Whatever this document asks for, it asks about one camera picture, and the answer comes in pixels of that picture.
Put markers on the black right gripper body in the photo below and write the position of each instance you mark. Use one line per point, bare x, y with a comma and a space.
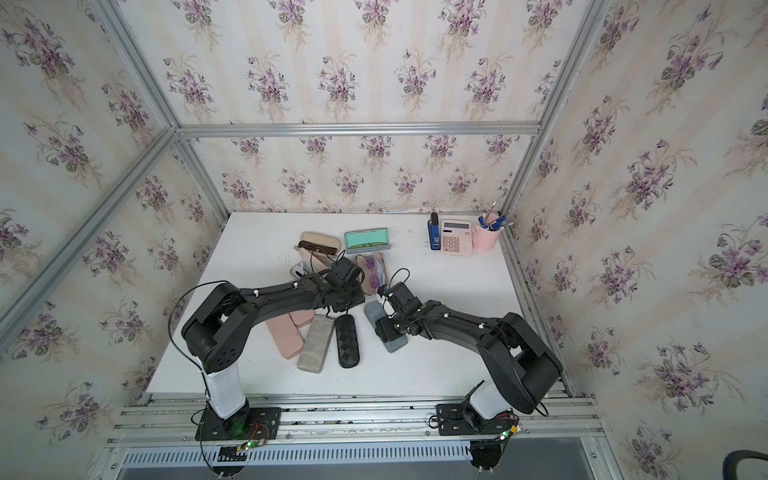
392, 328

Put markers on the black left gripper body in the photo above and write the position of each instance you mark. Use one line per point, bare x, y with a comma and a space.
349, 297

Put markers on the teal case black glasses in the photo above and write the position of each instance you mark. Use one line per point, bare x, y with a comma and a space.
390, 337

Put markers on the plaid case purple glasses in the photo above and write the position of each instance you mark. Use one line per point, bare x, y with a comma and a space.
361, 262

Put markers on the beige case black glasses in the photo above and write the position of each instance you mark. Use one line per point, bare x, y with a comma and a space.
347, 341

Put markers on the grey case red sunglasses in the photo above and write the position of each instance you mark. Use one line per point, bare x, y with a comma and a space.
316, 345

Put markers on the pink case white sunglasses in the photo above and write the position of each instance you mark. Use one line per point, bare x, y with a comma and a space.
311, 262

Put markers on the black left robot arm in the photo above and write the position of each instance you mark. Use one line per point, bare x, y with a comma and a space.
217, 332

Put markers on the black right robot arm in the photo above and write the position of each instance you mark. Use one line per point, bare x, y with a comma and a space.
521, 365

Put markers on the purple pink glasses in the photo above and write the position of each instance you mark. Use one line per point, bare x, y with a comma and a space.
378, 275

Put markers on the beige case brown glasses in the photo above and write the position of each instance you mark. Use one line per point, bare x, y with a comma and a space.
332, 244

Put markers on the brown tortoise glasses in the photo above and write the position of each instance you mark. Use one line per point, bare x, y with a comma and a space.
310, 246

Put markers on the grey teal-lined glasses case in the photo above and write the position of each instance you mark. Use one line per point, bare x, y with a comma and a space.
367, 240

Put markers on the blue black stapler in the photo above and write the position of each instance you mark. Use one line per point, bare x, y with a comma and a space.
433, 225

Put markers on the pink calculator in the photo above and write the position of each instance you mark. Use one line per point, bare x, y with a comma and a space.
456, 237

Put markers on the pink pen cup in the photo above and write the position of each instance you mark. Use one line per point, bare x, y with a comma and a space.
484, 240

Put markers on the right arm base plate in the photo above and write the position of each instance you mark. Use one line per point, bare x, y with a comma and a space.
454, 419

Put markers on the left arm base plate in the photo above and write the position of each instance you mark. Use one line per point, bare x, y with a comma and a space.
246, 424

